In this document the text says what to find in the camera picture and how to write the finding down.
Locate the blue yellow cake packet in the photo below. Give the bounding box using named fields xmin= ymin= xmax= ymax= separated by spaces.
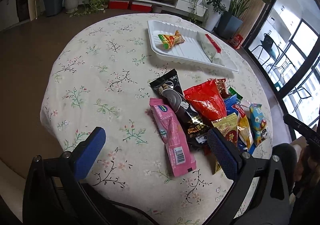
xmin=224 ymin=95 xmax=253 ymax=153

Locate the gold red pie packet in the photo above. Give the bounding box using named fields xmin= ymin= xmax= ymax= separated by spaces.
xmin=211 ymin=112 xmax=239 ymax=175

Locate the light blue panda snack packet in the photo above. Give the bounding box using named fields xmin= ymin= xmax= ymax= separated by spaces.
xmin=249 ymin=103 xmax=268 ymax=146

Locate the pink wafer packet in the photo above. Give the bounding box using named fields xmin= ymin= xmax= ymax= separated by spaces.
xmin=149 ymin=98 xmax=196 ymax=177

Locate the black chocolate ice cream packet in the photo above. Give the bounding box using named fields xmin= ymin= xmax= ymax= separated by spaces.
xmin=150 ymin=69 xmax=210 ymax=151

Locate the large red snack bag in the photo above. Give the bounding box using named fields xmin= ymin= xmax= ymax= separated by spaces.
xmin=184 ymin=79 xmax=227 ymax=124

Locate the green candy packet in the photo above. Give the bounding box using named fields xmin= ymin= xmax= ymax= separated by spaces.
xmin=228 ymin=87 xmax=243 ymax=101

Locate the white green red snack bag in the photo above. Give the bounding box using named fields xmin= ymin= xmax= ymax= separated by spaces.
xmin=197 ymin=32 xmax=222 ymax=64

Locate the orange snack stick packet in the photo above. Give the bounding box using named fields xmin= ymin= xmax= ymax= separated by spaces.
xmin=158 ymin=30 xmax=185 ymax=50

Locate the red patterned candy packet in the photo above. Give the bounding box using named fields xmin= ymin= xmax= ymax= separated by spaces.
xmin=213 ymin=78 xmax=229 ymax=99

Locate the black balcony chair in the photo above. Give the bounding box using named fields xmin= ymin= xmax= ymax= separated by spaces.
xmin=249 ymin=33 xmax=286 ymax=72

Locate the floral round tablecloth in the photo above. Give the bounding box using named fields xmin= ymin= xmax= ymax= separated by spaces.
xmin=40 ymin=14 xmax=273 ymax=224

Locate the red gift box on floor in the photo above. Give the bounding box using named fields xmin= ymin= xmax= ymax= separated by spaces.
xmin=229 ymin=34 xmax=243 ymax=50

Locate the dark blue planter right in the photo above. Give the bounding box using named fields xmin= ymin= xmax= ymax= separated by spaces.
xmin=216 ymin=11 xmax=242 ymax=39

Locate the dark blue planter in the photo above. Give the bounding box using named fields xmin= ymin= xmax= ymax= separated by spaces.
xmin=216 ymin=11 xmax=242 ymax=39
xmin=43 ymin=0 xmax=63 ymax=17

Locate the white planter right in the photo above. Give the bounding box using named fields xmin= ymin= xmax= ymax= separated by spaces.
xmin=203 ymin=6 xmax=223 ymax=32

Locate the white foam tray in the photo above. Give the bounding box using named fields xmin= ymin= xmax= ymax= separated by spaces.
xmin=148 ymin=20 xmax=239 ymax=72

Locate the left red storage box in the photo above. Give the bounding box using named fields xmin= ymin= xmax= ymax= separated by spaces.
xmin=108 ymin=0 xmax=130 ymax=10

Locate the red storage box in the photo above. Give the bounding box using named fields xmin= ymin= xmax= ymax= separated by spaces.
xmin=108 ymin=0 xmax=130 ymax=10
xmin=130 ymin=1 xmax=152 ymax=13

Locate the right red storage box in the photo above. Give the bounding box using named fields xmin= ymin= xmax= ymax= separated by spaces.
xmin=130 ymin=1 xmax=152 ymax=13

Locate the dark blue planter left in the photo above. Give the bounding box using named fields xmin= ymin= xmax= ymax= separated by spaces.
xmin=43 ymin=0 xmax=63 ymax=17

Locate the small white pot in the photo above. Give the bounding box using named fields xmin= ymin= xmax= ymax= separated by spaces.
xmin=152 ymin=5 xmax=163 ymax=13

